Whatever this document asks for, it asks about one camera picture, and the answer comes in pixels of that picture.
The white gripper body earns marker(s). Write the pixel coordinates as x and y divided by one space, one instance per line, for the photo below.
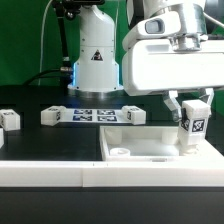
152 66

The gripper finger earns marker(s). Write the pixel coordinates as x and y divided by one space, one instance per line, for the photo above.
206 96
170 100

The white square tabletop part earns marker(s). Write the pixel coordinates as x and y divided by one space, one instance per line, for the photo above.
143 143

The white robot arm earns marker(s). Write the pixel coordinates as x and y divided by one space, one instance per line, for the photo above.
96 72

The marker sheet on table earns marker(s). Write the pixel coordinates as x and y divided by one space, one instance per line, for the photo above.
92 116

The white part at left edge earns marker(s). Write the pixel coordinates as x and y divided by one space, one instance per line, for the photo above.
1 137

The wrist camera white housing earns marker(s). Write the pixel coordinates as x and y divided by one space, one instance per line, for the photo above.
162 26

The white fence right wall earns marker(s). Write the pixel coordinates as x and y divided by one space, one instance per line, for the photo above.
208 152

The white fence wall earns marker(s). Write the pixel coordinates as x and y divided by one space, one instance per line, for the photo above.
110 174
208 152

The white fence front wall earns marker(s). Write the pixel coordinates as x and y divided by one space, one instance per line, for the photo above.
110 174

